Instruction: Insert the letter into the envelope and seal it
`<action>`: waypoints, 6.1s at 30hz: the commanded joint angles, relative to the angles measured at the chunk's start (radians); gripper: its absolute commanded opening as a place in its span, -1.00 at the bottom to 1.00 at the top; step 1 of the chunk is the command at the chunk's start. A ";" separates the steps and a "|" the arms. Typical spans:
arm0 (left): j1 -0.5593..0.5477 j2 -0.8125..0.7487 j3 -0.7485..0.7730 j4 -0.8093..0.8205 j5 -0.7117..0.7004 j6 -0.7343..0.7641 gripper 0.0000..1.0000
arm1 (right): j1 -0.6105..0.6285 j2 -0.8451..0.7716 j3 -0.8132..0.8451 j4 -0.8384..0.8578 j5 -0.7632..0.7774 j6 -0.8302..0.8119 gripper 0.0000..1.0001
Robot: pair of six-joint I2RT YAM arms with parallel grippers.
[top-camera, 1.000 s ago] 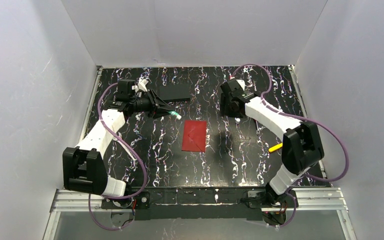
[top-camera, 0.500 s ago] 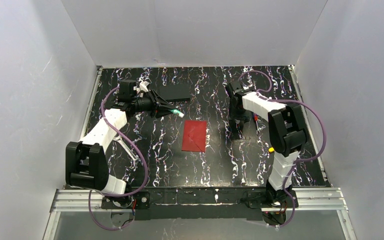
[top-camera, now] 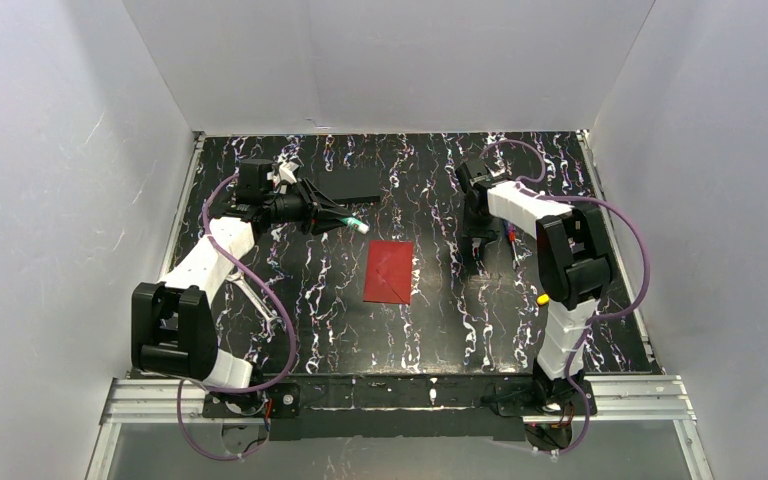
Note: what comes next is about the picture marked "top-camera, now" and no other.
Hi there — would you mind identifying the green white glue stick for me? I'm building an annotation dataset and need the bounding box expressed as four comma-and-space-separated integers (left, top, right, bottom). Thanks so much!
342, 217, 370, 234

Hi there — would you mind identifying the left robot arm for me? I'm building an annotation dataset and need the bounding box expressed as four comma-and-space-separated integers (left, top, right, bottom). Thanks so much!
130, 159, 369, 394

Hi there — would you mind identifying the aluminium rail frame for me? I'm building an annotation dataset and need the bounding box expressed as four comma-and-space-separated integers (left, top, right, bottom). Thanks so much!
85, 375, 713, 479

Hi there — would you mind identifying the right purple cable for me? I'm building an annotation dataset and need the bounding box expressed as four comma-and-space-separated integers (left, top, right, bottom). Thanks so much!
479, 139, 652, 458

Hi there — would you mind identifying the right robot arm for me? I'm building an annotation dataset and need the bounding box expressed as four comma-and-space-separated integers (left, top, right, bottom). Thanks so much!
455, 160, 617, 403

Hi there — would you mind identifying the black rectangular block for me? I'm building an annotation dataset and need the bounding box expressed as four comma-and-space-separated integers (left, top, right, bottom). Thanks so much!
316, 168, 382, 205

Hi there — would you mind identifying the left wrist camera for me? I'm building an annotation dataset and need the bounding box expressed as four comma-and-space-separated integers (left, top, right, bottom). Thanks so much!
274, 160, 300, 191

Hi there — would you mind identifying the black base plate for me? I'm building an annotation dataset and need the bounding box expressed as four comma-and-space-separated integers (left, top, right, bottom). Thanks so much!
203, 373, 597, 448

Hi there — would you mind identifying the silver wrench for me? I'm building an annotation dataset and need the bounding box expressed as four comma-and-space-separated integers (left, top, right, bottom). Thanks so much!
226, 273, 283, 338

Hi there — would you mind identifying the blue red screwdriver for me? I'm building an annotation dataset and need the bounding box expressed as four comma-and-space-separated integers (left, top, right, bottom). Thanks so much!
503, 221, 520, 269

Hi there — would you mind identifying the red envelope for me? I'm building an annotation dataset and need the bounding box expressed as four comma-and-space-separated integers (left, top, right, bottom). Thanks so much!
363, 240, 414, 305

